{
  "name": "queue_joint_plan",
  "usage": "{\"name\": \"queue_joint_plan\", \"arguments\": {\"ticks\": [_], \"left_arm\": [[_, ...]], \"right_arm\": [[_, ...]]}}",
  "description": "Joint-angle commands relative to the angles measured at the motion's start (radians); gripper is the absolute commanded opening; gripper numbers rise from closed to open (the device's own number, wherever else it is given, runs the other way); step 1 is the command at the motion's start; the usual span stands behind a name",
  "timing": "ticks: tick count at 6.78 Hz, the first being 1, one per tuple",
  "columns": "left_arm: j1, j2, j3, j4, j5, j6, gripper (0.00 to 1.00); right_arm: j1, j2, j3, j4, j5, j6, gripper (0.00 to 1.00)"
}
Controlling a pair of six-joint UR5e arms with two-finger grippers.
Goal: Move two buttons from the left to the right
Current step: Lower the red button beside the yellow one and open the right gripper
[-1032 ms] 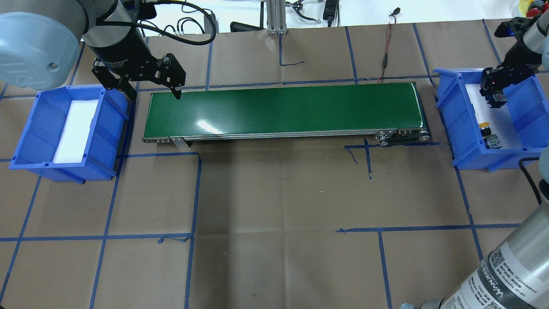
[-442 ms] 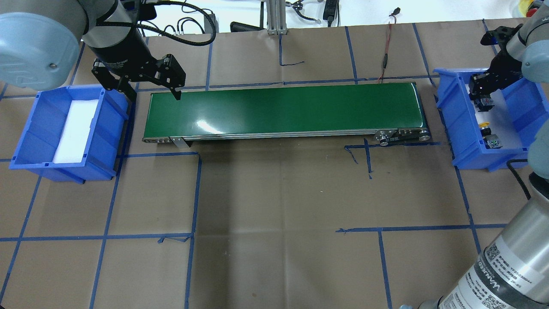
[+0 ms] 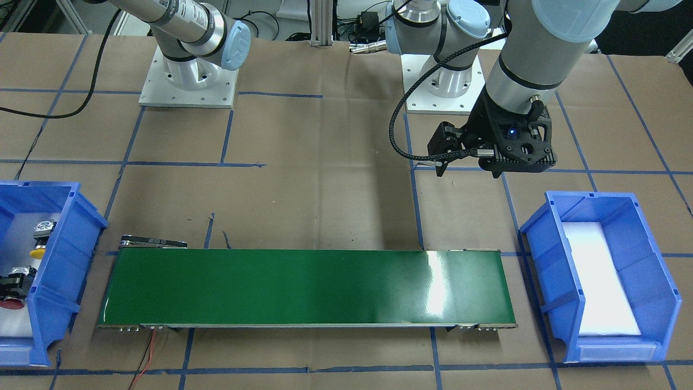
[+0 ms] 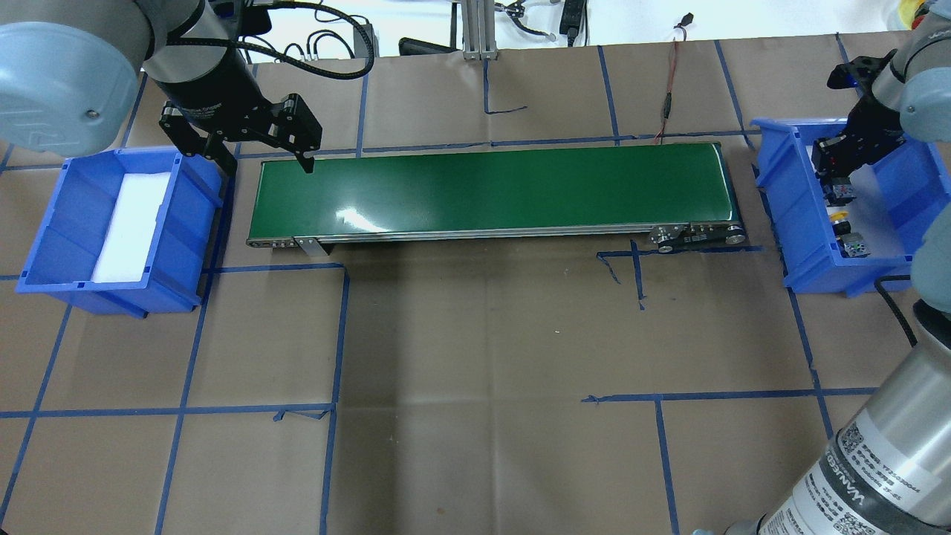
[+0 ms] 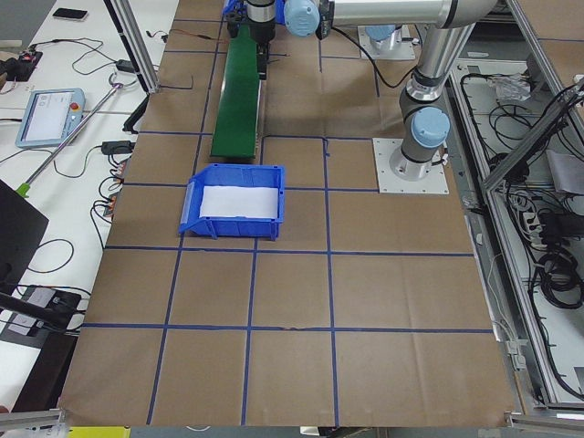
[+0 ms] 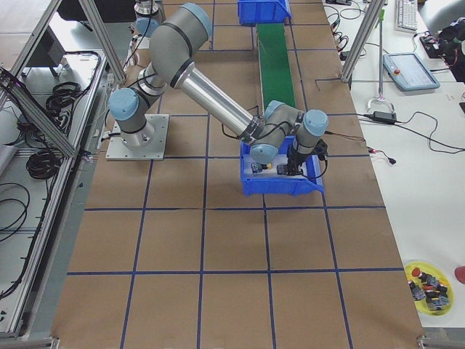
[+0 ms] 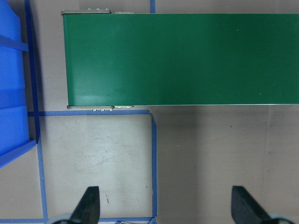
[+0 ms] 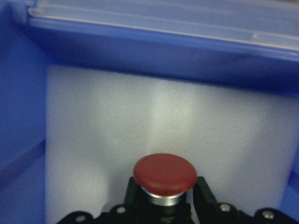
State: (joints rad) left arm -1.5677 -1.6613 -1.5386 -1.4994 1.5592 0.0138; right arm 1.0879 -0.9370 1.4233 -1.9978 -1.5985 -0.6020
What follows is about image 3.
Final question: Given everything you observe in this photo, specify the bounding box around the yellow mushroom push button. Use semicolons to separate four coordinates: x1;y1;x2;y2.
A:
29;219;57;260

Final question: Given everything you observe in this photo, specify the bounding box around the black braided cable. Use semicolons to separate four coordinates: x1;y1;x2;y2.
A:
389;32;509;162

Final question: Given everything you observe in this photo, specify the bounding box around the white foam pad source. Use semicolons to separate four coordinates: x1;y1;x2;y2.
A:
563;222;641;336

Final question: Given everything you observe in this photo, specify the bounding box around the blue bin with buttons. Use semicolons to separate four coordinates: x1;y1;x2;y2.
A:
521;191;682;363

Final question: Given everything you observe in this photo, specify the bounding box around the green conveyor belt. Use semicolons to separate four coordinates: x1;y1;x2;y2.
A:
97;246;517;330

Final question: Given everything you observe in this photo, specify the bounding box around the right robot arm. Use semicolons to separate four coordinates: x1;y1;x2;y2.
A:
2;1;250;194

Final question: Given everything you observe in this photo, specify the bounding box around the red mushroom push button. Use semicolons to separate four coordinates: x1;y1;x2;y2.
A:
1;266;37;309

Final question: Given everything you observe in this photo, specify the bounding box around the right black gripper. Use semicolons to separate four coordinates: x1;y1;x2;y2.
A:
1;274;25;298

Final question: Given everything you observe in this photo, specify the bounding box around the white foam pad destination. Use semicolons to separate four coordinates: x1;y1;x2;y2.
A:
1;212;60;337

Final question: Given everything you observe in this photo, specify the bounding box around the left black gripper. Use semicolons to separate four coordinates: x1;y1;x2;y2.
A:
427;90;557;178

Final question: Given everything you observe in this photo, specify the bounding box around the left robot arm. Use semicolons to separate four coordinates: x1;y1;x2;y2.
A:
385;1;677;178

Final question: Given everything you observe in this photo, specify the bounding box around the blue destination bin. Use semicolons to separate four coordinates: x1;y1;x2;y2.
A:
1;180;107;366

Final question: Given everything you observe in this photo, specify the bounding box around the red black wire pair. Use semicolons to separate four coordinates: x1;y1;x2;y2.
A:
128;329;163;390

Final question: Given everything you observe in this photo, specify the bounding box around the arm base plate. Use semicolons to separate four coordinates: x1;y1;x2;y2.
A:
139;47;239;109
401;54;485;114

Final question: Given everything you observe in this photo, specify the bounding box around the aluminium frame post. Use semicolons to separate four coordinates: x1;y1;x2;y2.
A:
308;1;337;47

